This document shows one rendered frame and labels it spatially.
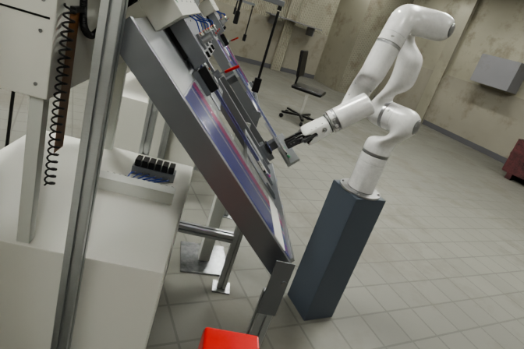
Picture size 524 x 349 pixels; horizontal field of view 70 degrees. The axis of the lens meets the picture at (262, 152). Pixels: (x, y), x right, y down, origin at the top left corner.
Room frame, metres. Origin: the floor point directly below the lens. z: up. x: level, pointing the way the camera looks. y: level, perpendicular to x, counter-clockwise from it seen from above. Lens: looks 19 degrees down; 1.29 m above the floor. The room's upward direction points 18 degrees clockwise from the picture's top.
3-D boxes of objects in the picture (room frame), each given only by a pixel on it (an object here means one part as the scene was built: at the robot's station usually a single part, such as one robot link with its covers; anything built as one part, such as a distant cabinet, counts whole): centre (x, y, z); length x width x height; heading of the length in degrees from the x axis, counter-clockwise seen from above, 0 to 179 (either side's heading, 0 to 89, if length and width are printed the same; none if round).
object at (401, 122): (1.61, -0.51, 1.00); 0.19 x 0.12 x 0.24; 51
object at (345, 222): (1.63, -0.48, 0.35); 0.18 x 0.18 x 0.70; 31
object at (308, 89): (5.65, -0.37, 0.51); 0.65 x 0.65 x 1.02
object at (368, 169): (1.63, -0.48, 0.79); 0.19 x 0.19 x 0.18
